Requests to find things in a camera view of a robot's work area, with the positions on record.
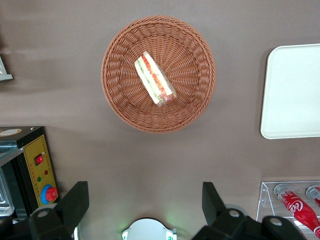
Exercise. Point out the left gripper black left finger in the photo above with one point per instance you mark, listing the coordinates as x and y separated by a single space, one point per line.
62 215

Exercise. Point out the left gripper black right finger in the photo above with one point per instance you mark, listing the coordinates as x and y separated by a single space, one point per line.
220 220

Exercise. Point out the triangle sandwich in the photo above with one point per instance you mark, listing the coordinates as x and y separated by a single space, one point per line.
155 77

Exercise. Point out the cream rectangular tray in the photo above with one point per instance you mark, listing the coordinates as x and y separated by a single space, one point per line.
292 95

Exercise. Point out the round brown wicker basket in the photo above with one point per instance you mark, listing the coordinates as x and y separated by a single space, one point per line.
190 75

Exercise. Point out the grey snack rack tray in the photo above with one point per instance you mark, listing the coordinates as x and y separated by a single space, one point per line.
5 75

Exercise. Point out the clear acrylic bottle rack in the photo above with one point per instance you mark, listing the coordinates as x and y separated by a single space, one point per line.
267 197

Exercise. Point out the steel warmer pan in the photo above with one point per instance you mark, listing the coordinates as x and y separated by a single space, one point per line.
5 197

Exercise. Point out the black sausage warmer yellow panel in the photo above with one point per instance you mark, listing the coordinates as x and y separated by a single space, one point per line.
32 150

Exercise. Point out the red cola bottle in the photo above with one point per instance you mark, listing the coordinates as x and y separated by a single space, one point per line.
297 207
315 193

